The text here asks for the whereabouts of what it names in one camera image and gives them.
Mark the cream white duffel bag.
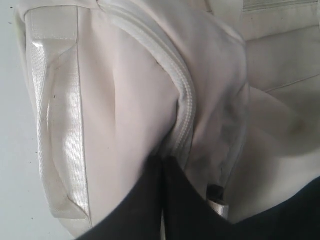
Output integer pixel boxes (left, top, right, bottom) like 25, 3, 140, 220
15, 0, 320, 240

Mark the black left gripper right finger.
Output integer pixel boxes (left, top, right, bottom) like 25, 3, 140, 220
162, 157, 320, 240

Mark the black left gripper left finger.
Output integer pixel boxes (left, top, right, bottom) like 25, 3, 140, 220
78, 156, 163, 240

